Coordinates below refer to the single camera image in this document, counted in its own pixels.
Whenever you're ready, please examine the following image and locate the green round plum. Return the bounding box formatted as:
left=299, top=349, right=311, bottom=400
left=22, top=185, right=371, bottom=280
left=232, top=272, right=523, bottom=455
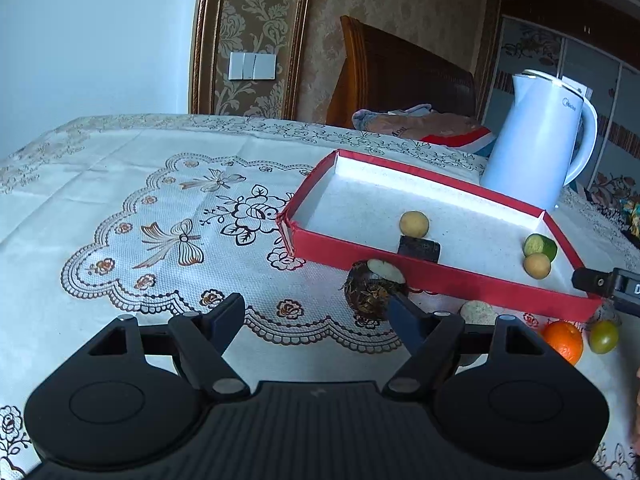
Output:
left=588, top=320, right=620, bottom=354

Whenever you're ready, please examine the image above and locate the dark brown water chestnut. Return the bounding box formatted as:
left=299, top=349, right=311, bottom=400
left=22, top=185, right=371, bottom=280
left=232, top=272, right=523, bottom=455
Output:
left=343, top=259, right=409, bottom=320

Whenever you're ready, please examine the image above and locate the orange mandarin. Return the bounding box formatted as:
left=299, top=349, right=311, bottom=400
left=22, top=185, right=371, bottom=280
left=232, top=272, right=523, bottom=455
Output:
left=541, top=321, right=584, bottom=365

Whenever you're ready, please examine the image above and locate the beige round fruit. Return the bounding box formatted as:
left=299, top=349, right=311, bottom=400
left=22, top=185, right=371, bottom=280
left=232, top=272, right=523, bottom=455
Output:
left=459, top=300, right=498, bottom=326

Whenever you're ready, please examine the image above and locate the dark square cake piece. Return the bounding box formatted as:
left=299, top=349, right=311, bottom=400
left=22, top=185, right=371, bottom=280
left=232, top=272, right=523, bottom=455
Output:
left=397, top=235, right=440, bottom=263

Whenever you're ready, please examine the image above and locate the tan longan fruit right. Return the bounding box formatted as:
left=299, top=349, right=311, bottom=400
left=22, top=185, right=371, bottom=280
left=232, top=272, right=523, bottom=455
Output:
left=523, top=252, right=551, bottom=280

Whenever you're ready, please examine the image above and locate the tan longan fruit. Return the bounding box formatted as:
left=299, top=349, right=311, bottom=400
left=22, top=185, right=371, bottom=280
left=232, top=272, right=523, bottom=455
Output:
left=399, top=210, right=430, bottom=238
left=523, top=252, right=551, bottom=280

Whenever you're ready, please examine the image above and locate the red shallow cardboard box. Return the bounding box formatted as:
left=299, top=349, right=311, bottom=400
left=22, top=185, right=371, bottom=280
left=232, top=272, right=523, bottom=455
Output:
left=277, top=150, right=602, bottom=322

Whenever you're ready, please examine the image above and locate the green cucumber piece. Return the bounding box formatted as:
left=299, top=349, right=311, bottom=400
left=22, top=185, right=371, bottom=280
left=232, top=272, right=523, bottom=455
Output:
left=523, top=233, right=558, bottom=262

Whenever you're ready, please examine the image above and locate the tan longan fruit left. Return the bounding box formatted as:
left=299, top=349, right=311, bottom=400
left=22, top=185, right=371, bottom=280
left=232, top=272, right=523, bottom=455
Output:
left=399, top=210, right=430, bottom=238

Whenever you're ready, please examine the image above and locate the white lace patterned tablecloth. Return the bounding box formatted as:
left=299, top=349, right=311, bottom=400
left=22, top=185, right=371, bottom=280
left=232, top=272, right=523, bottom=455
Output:
left=1, top=115, right=639, bottom=479

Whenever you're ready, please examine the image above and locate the white electric kettle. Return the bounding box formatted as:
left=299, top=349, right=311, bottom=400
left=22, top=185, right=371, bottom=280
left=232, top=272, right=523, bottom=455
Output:
left=480, top=70, right=598, bottom=211

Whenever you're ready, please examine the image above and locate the striped colourful blanket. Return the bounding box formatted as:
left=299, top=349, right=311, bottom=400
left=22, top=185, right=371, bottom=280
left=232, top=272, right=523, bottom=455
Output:
left=421, top=126, right=497, bottom=157

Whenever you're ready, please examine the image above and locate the pink patterned pillow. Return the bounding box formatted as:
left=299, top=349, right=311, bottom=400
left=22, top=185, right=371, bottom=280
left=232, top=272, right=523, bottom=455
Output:
left=352, top=104, right=480, bottom=140

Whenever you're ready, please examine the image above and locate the brown wooden headboard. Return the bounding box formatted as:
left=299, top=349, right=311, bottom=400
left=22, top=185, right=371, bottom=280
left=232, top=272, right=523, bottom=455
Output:
left=326, top=15, right=476, bottom=128

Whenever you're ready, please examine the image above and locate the white wall light switch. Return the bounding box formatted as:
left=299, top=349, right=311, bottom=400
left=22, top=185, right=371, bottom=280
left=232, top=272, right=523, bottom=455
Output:
left=228, top=52, right=277, bottom=80

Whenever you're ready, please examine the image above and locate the brown wall moulding frame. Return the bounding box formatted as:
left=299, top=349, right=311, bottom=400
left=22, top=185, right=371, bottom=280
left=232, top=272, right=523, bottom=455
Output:
left=189, top=0, right=309, bottom=119

